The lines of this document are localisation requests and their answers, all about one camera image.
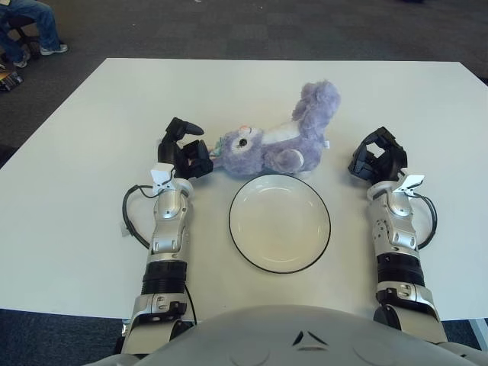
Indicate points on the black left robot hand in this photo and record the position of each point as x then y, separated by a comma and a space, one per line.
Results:
169, 150

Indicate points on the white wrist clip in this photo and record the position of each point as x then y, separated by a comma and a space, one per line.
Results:
411, 182
162, 176

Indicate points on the black office chair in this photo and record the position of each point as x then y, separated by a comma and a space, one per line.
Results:
17, 24

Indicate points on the grey robot torso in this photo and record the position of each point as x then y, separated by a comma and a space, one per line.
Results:
305, 343

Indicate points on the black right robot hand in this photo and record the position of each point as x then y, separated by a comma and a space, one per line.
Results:
392, 160

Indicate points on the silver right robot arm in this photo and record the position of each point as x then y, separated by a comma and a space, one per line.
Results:
398, 236

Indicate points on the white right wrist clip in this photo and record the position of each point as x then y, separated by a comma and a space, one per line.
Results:
411, 182

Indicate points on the purple plush bunny doll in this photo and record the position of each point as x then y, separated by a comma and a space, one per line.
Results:
267, 152

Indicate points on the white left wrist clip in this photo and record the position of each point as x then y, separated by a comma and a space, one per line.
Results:
162, 176

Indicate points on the white plate with black rim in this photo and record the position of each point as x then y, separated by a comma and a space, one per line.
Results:
280, 225

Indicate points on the seated person in jeans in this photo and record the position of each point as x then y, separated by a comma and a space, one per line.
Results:
42, 23

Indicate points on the white table leg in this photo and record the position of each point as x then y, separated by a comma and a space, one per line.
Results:
478, 331

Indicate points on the dark object on floor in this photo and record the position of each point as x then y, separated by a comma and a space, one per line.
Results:
9, 80

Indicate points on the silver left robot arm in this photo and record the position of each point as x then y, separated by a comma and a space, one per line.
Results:
167, 228

